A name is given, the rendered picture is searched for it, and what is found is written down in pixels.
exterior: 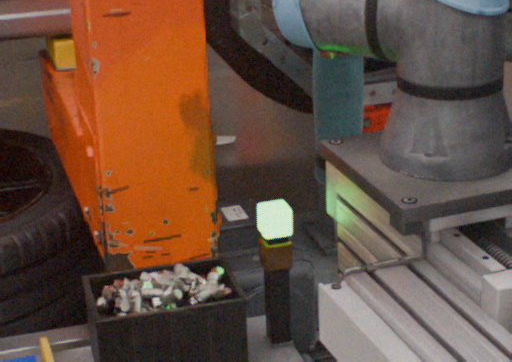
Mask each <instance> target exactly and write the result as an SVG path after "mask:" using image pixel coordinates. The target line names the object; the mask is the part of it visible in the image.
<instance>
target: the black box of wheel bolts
mask: <svg viewBox="0 0 512 362"><path fill-rule="evenodd" d="M82 281H83V285H84V289H85V295H86V305H87V314H88V323H89V333H90V342H91V350H92V354H93V357H94V361H95V362H249V359H248V337H247V316H246V305H247V304H248V303H247V298H246V296H245V294H244V292H243V291H242V289H241V287H240V285H239V283H238V281H237V279H236V277H235V275H234V273H233V272H232V270H231V268H230V266H229V264H228V262H227V260H226V258H225V256H219V257H212V258H204V259H197V260H190V261H183V262H176V263H169V264H162V265H155V266H148V267H141V268H134V269H127V270H120V271H113V272H106V273H99V274H92V275H85V276H82Z"/></svg>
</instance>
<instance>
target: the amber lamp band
mask: <svg viewBox="0 0 512 362"><path fill-rule="evenodd" d="M259 260H260V262H261V264H262V265H263V267H264V268H265V270H266V271H267V272H273V271H279V270H285V269H291V268H293V266H294V257H293V243H292V242H291V240H290V239H289V242H285V243H279V244H273V245H268V244H267V243H266V241H265V240H264V239H263V236H261V237H259Z"/></svg>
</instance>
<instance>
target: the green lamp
mask: <svg viewBox="0 0 512 362"><path fill-rule="evenodd" d="M257 215H258V228H259V230H260V231H261V233H262V234H263V235H264V237H265V238H267V239H270V238H276V237H283V236H289V235H292V233H293V223H292V209H291V208H290V207H289V205H288V204H287V203H286V202H285V201H284V200H275V201H268V202H261V203H258V205H257Z"/></svg>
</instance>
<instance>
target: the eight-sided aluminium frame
mask: <svg viewBox="0 0 512 362"><path fill-rule="evenodd" d="M229 12H230V16H231V27H232V28H233V29H234V30H235V31H236V32H237V33H239V34H240V36H241V37H242V38H243V39H244V40H245V41H246V42H247V43H248V44H250V45H251V46H253V47H255V48H256V49H257V50H258V51H259V52H260V53H262V54H263V55H264V56H265V57H266V58H267V59H269V60H270V61H271V62H272V63H273V64H274V65H276V66H277V67H278V68H279V69H280V70H281V71H282V72H284V73H285V74H286V75H287V76H288V77H289V78H291V79H292V80H293V81H294V82H295V83H296V84H298V85H299V86H300V87H301V88H302V89H303V90H305V92H306V93H307V94H308V95H309V96H310V97H311V98H312V99H313V68H312V67H311V66H310V65H309V64H308V63H307V62H305V61H304V60H303V59H302V58H301V57H300V56H299V55H297V54H296V53H295V52H294V51H293V50H292V49H291V48H289V47H288V46H287V45H286V44H285V43H284V42H283V41H281V40H280V39H279V38H278V37H277V36H276V35H275V34H274V33H272V32H271V31H270V30H269V29H268V28H267V27H266V26H264V25H263V24H262V23H261V0H230V10H229ZM396 91H397V70H394V71H386V72H378V73H370V74H364V105H369V104H377V103H385V102H392V101H394V98H395V95H396Z"/></svg>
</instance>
